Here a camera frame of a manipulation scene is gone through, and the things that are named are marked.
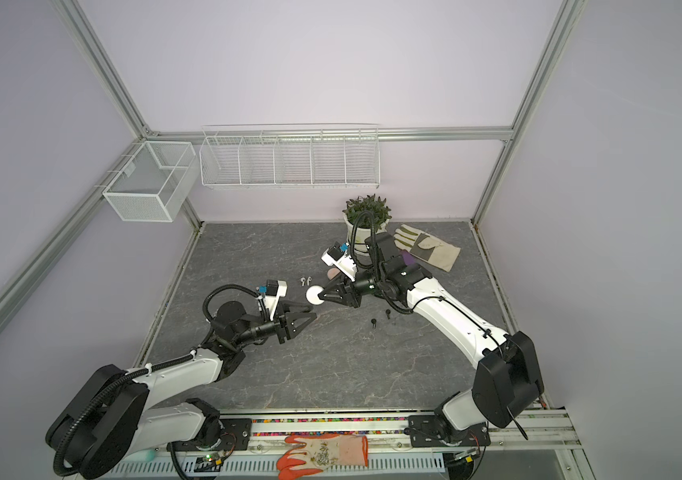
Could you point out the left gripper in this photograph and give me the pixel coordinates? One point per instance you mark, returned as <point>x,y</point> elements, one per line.
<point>283,325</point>

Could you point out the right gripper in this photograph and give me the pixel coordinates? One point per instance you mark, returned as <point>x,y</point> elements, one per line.
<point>346,286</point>

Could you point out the white earbud charging case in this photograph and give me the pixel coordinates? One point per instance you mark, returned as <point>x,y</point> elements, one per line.
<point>313,295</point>

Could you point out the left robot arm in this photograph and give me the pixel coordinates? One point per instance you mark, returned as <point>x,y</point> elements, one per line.
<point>120,412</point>

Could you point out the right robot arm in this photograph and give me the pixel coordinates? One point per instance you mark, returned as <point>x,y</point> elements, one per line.
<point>507,377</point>

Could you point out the potted green plant white pot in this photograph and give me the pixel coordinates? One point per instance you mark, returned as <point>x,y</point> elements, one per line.
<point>365,213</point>

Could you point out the beige gardening glove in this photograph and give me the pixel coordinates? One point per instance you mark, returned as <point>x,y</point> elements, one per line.
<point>426,247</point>

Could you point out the red white work glove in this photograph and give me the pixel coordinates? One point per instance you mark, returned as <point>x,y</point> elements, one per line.
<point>314,454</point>

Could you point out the white mesh box basket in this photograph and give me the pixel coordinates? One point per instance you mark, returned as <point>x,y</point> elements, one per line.
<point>154,182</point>

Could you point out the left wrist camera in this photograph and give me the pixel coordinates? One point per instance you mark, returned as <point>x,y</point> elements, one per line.
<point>271,292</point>

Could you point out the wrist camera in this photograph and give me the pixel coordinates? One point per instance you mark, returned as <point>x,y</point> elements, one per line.
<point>271,292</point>
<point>338,256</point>

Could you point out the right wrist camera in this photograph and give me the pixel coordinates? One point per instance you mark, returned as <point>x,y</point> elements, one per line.
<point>338,256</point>

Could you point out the white wire shelf basket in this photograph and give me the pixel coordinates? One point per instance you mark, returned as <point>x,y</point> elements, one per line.
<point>342,155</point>

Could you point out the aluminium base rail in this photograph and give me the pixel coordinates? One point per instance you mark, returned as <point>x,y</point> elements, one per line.
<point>536,429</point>

